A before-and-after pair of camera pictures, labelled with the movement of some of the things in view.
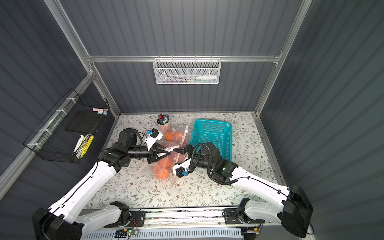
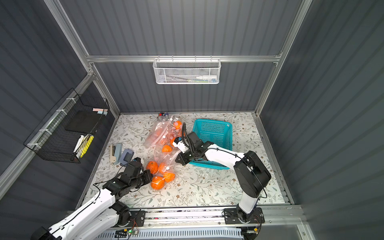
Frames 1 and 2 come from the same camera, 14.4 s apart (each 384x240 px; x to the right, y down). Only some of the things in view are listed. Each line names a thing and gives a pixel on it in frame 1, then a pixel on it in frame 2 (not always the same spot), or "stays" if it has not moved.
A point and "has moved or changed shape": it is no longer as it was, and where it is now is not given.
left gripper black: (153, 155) to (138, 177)
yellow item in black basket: (87, 146) stays
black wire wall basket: (66, 134) stays
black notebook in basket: (83, 121) stays
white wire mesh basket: (187, 71) stays
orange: (165, 164) to (157, 183)
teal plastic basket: (218, 133) stays
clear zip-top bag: (163, 169) has moved or changed shape
